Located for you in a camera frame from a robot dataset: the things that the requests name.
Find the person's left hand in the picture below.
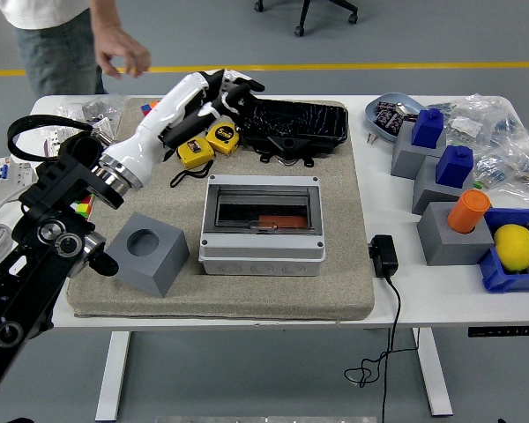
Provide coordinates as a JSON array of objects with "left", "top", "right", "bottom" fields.
[{"left": 94, "top": 21, "right": 153, "bottom": 80}]

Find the orange cylinder battery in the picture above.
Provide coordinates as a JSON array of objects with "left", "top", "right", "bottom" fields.
[
  {"left": 258, "top": 213, "right": 305, "bottom": 230},
  {"left": 446, "top": 189, "right": 492, "bottom": 234}
]

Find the dark patterned snack packet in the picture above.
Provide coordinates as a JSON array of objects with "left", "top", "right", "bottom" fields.
[{"left": 376, "top": 108, "right": 405, "bottom": 133}]

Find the smoked transparent box lid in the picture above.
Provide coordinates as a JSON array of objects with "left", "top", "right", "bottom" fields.
[{"left": 204, "top": 183, "right": 323, "bottom": 235}]

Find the grey-brown fabric mat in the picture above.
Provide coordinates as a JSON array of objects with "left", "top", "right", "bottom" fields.
[{"left": 65, "top": 97, "right": 376, "bottom": 321}]

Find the yellow lemon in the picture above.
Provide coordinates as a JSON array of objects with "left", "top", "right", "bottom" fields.
[{"left": 493, "top": 223, "right": 529, "bottom": 272}]

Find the large yellow tape measure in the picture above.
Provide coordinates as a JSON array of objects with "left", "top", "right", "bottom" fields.
[{"left": 205, "top": 122, "right": 242, "bottom": 156}]

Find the black power adapter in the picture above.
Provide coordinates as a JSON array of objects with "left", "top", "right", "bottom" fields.
[{"left": 368, "top": 234, "right": 399, "bottom": 279}]

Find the black triangular mount bracket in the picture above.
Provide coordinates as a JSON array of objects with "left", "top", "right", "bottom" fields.
[{"left": 258, "top": 135, "right": 317, "bottom": 169}]

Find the blue plastic bin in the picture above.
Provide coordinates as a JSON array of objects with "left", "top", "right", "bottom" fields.
[{"left": 478, "top": 207, "right": 529, "bottom": 294}]

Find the brown silver wrapped bar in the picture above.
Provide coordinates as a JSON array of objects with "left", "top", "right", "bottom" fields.
[{"left": 394, "top": 101, "right": 420, "bottom": 122}]

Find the blue block with knob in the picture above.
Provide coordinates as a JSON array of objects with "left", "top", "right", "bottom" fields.
[
  {"left": 411, "top": 108, "right": 446, "bottom": 149},
  {"left": 436, "top": 145, "right": 474, "bottom": 188}
]

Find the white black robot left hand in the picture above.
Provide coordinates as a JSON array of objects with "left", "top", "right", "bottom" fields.
[{"left": 101, "top": 68, "right": 265, "bottom": 189}]

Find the white circuit breaker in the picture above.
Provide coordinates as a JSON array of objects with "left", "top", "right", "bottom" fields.
[{"left": 0, "top": 155, "right": 39, "bottom": 206}]

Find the white table leg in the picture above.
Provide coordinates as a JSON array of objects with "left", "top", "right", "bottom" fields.
[
  {"left": 95, "top": 330, "right": 131, "bottom": 422},
  {"left": 412, "top": 328, "right": 453, "bottom": 418}
]

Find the black adapter cord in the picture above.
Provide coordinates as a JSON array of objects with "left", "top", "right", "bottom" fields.
[{"left": 344, "top": 275, "right": 421, "bottom": 423}]

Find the clear bag of screws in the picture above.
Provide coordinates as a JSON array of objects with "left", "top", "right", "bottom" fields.
[{"left": 55, "top": 94, "right": 127, "bottom": 122}]

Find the grey block with round hole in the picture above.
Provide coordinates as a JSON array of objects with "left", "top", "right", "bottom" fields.
[{"left": 103, "top": 211, "right": 190, "bottom": 300}]

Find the small yellow tape measure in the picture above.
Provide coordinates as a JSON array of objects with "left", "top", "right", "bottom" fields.
[{"left": 169, "top": 137, "right": 216, "bottom": 189}]

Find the white purple packaging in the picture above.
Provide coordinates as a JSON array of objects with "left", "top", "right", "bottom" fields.
[{"left": 39, "top": 118, "right": 115, "bottom": 160}]

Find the blue-grey dish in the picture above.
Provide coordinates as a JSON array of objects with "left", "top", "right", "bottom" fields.
[{"left": 364, "top": 92, "right": 427, "bottom": 143}]

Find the grey plastic enclosure box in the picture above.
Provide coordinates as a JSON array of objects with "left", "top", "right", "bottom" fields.
[{"left": 197, "top": 174, "right": 326, "bottom": 278}]

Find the black table control panel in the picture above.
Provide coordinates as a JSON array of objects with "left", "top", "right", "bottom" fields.
[{"left": 467, "top": 325, "right": 529, "bottom": 339}]

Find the black plastic tray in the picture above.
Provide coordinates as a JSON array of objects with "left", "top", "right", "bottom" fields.
[{"left": 235, "top": 97, "right": 349, "bottom": 155}]

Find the clear bag of small parts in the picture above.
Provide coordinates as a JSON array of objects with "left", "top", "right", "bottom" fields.
[
  {"left": 473, "top": 143, "right": 529, "bottom": 204},
  {"left": 427, "top": 93, "right": 529, "bottom": 149}
]

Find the person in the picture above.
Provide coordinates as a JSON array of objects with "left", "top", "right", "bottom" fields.
[{"left": 0, "top": 0, "right": 109, "bottom": 100}]

